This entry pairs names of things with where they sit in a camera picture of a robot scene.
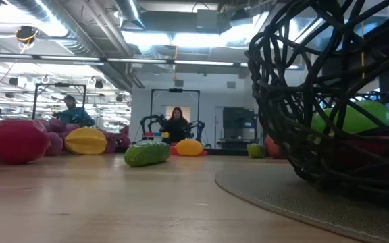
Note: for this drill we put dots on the long dark green cucumber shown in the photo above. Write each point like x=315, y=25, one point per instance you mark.
x=147, y=154

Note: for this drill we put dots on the short pale green cucumber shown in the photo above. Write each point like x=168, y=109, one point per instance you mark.
x=256, y=150

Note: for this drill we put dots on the yellow starfruit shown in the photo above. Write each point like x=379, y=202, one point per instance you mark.
x=85, y=141

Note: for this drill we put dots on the bright green apple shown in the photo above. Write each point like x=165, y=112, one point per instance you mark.
x=353, y=118

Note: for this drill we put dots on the red apple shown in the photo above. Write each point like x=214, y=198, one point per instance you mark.
x=271, y=148
x=17, y=141

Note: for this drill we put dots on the red chili pepper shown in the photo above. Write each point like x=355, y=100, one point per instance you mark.
x=377, y=146

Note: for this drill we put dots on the black background robot arm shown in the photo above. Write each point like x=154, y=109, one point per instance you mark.
x=198, y=126
x=149, y=119

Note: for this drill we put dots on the person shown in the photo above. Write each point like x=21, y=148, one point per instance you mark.
x=176, y=130
x=74, y=114

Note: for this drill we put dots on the yellow-orange mango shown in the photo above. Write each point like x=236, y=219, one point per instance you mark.
x=189, y=148

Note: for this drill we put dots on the yellow toy block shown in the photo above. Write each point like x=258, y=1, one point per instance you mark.
x=165, y=135

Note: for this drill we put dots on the black cabinet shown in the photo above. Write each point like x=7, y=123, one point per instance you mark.
x=238, y=118

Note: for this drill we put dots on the red toy block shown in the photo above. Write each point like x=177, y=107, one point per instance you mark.
x=149, y=134

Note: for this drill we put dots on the black hanging lamp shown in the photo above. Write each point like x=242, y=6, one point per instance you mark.
x=99, y=83
x=13, y=81
x=119, y=98

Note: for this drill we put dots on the long ceiling light bar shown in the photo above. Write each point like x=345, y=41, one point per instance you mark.
x=130, y=60

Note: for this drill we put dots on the grey round mat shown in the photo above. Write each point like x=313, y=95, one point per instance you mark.
x=282, y=202

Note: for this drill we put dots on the large purple grape bunch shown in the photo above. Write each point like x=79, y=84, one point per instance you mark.
x=56, y=126

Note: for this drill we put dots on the black gantry frame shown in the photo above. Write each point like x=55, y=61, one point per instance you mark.
x=175, y=90
x=61, y=84

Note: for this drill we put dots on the grey wall box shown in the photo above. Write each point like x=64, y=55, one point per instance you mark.
x=179, y=83
x=231, y=84

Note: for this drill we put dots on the silver ventilation duct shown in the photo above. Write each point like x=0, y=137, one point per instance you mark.
x=79, y=37
x=128, y=10

